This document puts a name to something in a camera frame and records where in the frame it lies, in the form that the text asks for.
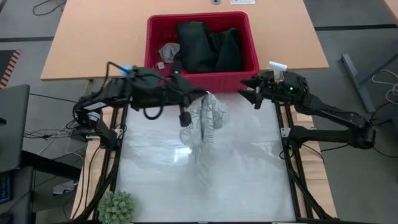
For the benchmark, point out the small grey cloth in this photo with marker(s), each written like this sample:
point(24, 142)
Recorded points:
point(169, 52)

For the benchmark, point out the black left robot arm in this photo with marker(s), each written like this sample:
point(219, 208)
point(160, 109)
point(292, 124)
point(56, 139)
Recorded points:
point(112, 90)

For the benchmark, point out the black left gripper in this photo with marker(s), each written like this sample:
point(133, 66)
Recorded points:
point(171, 93)

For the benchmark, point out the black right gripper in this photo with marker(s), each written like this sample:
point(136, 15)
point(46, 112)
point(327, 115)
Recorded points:
point(280, 88)

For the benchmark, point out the black aluminium table frame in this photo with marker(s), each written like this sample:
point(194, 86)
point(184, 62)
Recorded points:
point(293, 186)

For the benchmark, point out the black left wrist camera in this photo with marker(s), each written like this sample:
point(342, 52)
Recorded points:
point(185, 119)

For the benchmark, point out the black side stand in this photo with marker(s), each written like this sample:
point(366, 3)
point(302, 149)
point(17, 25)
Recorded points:
point(18, 199)

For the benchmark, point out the small white tag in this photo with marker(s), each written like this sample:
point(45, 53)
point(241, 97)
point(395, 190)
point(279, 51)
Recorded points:
point(160, 65)

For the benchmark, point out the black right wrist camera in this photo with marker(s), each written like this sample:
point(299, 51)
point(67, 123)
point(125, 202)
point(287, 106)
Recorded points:
point(258, 104)

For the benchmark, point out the blue air freshener spray bottle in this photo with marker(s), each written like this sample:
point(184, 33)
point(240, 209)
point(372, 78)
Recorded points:
point(126, 69)

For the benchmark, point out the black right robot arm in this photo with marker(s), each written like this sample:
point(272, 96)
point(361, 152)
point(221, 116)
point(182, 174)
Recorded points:
point(329, 111)

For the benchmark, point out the clear spray bottle white trigger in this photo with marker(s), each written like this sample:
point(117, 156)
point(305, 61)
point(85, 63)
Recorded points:
point(277, 67)

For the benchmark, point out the silver mounting bracket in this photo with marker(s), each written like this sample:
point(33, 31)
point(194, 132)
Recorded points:
point(285, 132)

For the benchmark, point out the wooden desk corner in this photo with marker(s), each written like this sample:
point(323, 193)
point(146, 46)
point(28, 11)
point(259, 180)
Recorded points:
point(393, 6)

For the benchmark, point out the red plastic laundry bin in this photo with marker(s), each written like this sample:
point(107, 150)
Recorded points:
point(155, 31)

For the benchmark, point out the light wooden desk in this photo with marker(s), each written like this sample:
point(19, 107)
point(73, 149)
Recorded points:
point(93, 37)

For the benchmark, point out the white leaf-print garment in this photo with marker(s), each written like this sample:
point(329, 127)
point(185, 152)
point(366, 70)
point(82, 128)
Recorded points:
point(211, 115)

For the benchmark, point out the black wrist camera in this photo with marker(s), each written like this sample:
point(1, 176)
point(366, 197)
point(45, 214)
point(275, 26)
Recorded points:
point(258, 104)
point(185, 119)

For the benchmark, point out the green artificial plant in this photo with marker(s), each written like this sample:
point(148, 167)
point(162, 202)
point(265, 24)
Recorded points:
point(116, 207)

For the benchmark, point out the grey metal table leg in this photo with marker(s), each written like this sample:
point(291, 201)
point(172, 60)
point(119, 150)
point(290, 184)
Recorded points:
point(358, 81)

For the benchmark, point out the dark blue jeans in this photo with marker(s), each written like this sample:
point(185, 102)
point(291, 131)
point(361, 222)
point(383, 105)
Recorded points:
point(202, 46)

